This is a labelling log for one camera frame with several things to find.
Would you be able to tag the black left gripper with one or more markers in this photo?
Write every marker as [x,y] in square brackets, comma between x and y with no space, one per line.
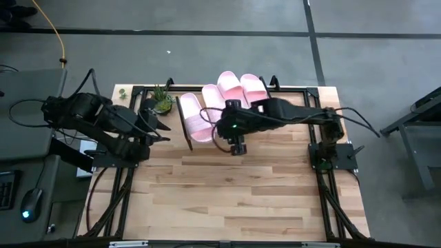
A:
[149,122]

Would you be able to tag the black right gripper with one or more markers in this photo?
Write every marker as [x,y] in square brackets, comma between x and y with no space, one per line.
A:
[238,149]

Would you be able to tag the pink slide sandal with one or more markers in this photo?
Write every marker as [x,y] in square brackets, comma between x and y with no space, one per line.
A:
[231,86]
[255,87]
[196,120]
[212,100]

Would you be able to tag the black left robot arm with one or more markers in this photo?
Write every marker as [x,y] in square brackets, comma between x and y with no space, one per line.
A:
[86,106]

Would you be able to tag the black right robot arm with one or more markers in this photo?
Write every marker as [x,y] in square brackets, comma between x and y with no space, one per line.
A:
[293,112]

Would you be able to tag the wooden shelf with black rails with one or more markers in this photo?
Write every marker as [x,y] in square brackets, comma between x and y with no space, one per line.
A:
[184,124]

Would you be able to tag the potted green succulent plant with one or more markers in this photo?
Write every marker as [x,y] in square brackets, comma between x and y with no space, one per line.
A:
[164,103]

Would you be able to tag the small green leaf sprig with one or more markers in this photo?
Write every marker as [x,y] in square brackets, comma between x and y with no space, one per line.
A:
[122,93]

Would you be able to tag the white box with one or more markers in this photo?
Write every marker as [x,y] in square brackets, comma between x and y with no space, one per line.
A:
[86,144]

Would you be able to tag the dark grey side desk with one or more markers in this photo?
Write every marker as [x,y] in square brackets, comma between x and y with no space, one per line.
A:
[27,103]

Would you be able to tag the small metal desk knob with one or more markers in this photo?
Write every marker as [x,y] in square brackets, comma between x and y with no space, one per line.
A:
[51,228]

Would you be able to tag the black computer mouse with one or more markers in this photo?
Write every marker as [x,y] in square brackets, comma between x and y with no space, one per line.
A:
[32,203]

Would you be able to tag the black metal cart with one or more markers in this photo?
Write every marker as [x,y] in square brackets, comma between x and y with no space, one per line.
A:
[396,125]

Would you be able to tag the black keyboard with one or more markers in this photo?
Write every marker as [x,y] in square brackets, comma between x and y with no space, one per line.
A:
[7,191]

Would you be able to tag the person's shoe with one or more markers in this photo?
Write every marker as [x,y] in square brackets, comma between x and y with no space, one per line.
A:
[17,23]
[24,11]

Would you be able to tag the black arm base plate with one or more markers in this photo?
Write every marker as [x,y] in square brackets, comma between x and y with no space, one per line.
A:
[344,158]
[103,160]

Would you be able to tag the silver metal bracket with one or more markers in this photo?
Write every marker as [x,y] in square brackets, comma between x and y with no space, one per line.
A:
[320,245]
[127,244]

